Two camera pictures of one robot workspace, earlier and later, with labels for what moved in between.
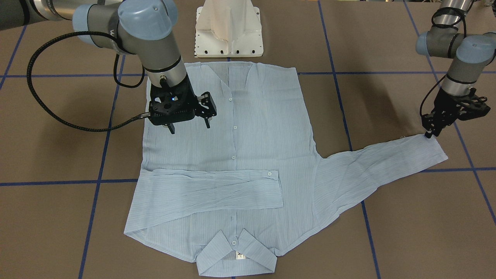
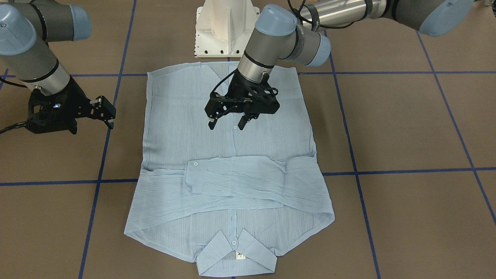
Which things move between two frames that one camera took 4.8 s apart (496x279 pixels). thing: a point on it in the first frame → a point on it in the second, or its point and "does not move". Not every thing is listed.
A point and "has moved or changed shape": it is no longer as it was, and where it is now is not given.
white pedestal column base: x=228 y=28 does not move
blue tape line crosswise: x=100 y=172 does not move
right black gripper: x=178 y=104 → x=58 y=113
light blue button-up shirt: x=232 y=198 has moved or changed shape
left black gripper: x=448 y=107 → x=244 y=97
